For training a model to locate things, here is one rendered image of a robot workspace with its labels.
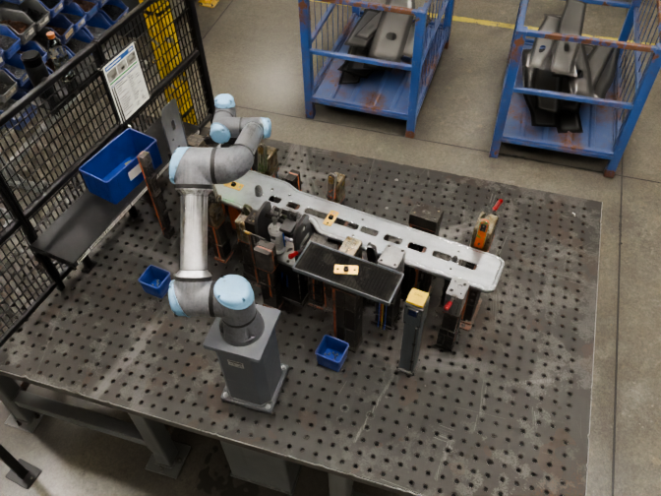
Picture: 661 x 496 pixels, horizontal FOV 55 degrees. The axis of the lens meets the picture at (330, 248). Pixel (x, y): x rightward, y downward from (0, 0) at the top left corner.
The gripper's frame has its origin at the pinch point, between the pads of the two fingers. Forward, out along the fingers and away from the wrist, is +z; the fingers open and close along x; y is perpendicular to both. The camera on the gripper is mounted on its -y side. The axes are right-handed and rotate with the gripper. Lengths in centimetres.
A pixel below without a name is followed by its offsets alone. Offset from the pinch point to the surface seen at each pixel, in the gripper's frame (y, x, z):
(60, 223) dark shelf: -51, -51, 10
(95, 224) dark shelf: -37, -45, 10
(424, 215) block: 81, 15, 6
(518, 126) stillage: 93, 195, 92
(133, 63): -55, 17, -23
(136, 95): -55, 13, -9
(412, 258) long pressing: 85, -6, 9
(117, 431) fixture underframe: -15, -93, 89
